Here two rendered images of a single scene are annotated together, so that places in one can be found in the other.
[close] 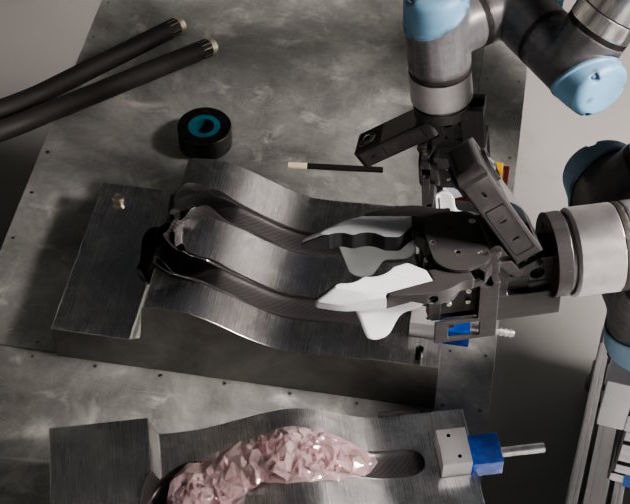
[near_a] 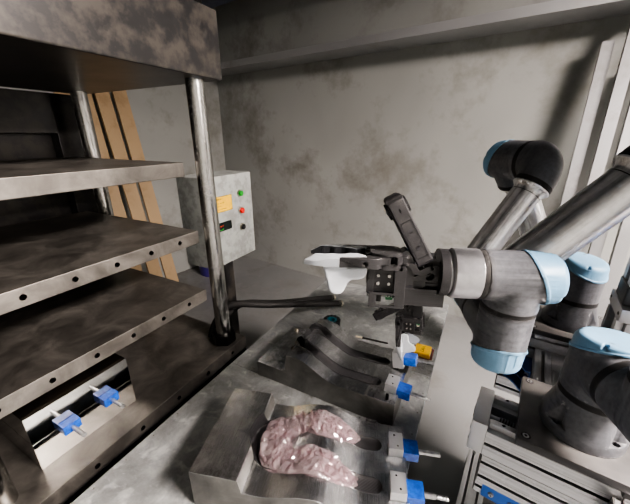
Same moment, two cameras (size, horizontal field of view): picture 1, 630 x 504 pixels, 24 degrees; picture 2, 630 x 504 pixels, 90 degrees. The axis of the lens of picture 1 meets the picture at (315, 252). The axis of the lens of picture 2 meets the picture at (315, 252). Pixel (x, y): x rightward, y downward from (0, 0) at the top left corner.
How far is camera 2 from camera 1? 0.80 m
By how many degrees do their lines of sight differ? 33
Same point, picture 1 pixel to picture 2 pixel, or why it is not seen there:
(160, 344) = (290, 374)
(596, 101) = not seen: hidden behind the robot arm
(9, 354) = (243, 370)
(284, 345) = (334, 383)
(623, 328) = (482, 335)
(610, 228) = (474, 252)
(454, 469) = (394, 452)
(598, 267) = (467, 270)
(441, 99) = not seen: hidden behind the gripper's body
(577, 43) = not seen: hidden behind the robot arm
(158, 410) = (283, 400)
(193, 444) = (286, 410)
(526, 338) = (440, 443)
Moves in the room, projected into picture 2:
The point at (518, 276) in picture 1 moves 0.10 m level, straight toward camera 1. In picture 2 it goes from (419, 277) to (399, 306)
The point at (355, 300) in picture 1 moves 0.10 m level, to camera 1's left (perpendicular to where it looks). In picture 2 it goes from (322, 259) to (260, 251)
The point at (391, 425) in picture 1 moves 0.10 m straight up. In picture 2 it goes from (370, 426) to (372, 398)
